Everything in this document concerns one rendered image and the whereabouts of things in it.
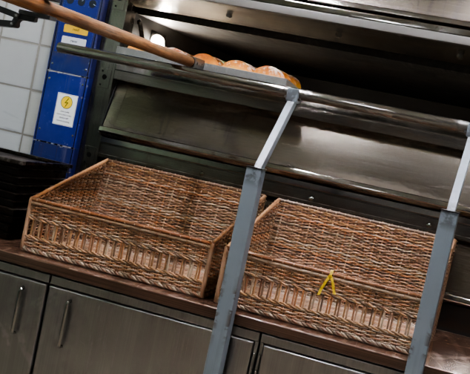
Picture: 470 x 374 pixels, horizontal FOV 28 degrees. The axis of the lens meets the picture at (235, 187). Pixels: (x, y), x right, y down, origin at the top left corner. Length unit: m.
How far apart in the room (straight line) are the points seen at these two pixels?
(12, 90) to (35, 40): 0.19
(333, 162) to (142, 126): 0.63
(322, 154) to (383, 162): 0.19
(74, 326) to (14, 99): 0.99
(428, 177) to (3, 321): 1.29
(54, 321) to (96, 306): 0.13
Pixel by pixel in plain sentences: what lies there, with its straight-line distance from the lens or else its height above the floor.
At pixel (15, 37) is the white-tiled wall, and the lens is 3.27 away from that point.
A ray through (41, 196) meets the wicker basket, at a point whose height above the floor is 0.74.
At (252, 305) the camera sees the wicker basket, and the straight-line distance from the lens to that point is 2.41.
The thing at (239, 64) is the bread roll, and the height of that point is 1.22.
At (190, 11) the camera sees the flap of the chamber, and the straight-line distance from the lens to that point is 3.01.
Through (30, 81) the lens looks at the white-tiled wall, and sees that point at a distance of 3.23.
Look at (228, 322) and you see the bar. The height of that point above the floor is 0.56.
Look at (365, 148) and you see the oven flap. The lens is 2.85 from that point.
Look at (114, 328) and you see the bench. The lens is 2.50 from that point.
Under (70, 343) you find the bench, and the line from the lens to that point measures 2.57.
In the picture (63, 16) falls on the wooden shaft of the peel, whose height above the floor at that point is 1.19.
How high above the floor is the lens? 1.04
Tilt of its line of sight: 4 degrees down
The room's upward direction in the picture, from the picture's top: 12 degrees clockwise
